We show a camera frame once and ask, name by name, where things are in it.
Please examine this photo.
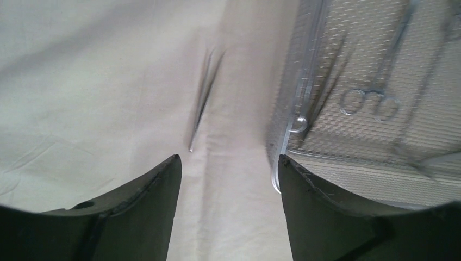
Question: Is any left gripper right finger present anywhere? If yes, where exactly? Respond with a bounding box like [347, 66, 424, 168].
[278, 155, 460, 260]

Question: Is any beige wrapping cloth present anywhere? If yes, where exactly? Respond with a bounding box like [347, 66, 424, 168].
[1, 1, 298, 260]

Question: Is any metal mesh instrument tray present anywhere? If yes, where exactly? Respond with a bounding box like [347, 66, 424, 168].
[266, 1, 460, 209]

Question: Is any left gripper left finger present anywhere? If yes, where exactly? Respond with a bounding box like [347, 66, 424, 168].
[1, 154, 182, 260]

